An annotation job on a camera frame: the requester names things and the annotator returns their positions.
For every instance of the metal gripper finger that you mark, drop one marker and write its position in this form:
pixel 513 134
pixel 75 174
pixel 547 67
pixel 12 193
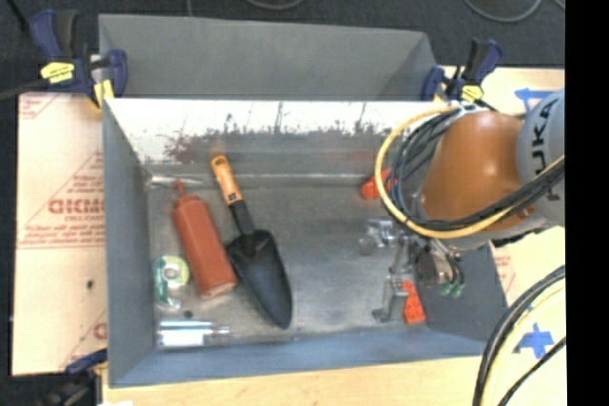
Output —
pixel 378 234
pixel 394 295

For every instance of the orange printed flat piece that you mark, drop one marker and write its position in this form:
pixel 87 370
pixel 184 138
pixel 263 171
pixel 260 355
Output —
pixel 413 306

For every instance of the orange plastic piece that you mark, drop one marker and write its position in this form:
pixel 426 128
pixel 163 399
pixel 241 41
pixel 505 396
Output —
pixel 371 189

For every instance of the grey metal bin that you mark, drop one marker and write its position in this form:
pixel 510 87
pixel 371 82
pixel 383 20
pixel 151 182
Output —
pixel 333 252

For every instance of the red-brown squeeze bottle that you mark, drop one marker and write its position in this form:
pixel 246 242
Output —
pixel 202 247

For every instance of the green and white tape roll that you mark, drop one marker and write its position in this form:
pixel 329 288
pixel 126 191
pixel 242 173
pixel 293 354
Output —
pixel 170 273

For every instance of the brown cardboard board, red print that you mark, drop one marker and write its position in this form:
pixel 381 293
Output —
pixel 57 185

